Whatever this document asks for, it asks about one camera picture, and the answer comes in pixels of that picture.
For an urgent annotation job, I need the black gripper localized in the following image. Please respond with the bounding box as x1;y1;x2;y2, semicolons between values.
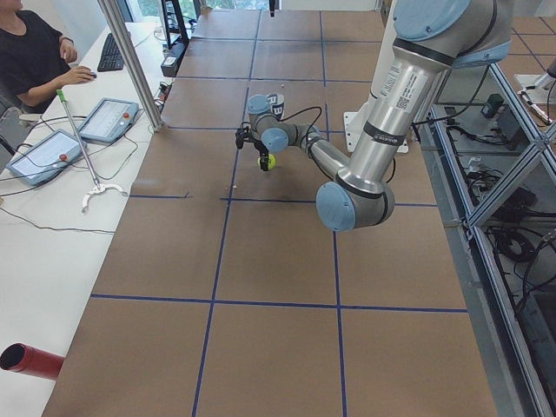
253;140;268;171

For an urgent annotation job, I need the yellow tennis ball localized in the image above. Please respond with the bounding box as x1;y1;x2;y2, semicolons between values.
257;154;276;171

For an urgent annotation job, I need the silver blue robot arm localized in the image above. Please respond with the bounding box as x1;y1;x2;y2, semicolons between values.
235;1;514;231

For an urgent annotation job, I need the tennis ball can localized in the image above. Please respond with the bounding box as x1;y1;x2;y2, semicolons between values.
267;92;285;121

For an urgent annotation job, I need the person right hand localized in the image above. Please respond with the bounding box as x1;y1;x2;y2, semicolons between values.
63;66;95;85

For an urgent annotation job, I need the person left hand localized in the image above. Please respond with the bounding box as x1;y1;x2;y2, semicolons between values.
60;38;78;63

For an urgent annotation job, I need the black power strip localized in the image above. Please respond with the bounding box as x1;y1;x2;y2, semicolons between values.
161;42;188;77

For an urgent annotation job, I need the far teach pendant tablet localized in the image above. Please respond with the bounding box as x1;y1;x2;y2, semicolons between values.
78;97;139;144

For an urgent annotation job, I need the teach pendant tablet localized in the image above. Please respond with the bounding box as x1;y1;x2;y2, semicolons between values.
7;129;82;186
78;97;139;144

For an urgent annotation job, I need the reacher grabber tool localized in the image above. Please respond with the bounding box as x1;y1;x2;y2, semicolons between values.
56;89;129;214

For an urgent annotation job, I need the black keyboard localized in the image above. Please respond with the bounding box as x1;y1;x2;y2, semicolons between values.
97;33;124;72

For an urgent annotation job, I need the near teach pendant tablet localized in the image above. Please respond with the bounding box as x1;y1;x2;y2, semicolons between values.
7;129;82;186

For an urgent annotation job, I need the person in black shirt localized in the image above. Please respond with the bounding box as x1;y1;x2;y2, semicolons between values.
1;1;73;113

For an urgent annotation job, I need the red tube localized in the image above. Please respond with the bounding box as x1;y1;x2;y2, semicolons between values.
1;343;65;381

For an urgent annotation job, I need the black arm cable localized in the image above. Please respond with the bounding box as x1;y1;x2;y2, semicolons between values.
280;106;329;151

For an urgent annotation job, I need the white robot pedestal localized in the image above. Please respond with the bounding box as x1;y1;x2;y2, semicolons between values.
343;1;397;152

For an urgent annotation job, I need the aluminium frame post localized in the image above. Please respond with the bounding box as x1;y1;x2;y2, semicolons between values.
98;0;163;132

